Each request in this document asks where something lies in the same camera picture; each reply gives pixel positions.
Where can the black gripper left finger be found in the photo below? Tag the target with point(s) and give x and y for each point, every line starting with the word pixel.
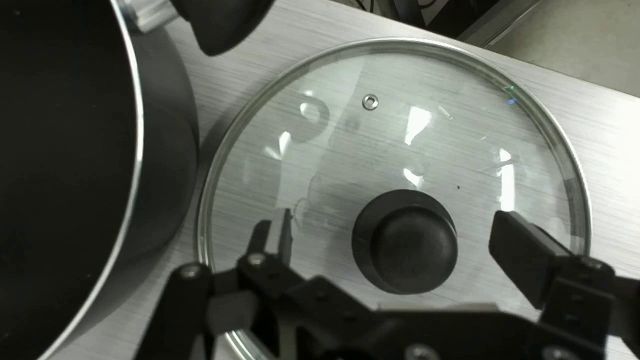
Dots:
pixel 280 300

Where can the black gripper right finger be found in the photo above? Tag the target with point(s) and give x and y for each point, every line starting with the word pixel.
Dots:
pixel 532 252

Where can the glass lid with black knob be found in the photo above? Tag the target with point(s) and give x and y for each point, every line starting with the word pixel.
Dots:
pixel 433 133

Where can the black cooking pot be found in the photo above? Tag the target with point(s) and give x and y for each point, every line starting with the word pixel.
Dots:
pixel 61 167

